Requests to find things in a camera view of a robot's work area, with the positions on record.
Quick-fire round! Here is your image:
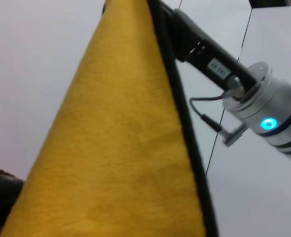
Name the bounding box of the right arm cable with connector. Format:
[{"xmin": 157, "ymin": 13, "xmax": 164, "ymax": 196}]
[{"xmin": 189, "ymin": 90, "xmax": 248, "ymax": 148}]

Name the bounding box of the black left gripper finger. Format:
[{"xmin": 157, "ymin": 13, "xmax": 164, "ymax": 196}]
[{"xmin": 0, "ymin": 169, "xmax": 25, "ymax": 227}]

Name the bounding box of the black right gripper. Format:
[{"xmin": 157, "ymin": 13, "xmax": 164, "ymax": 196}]
[{"xmin": 157, "ymin": 0, "xmax": 259, "ymax": 94}]

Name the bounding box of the yellow grey towel black trim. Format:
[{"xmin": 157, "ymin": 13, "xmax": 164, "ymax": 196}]
[{"xmin": 0, "ymin": 0, "xmax": 219, "ymax": 237}]

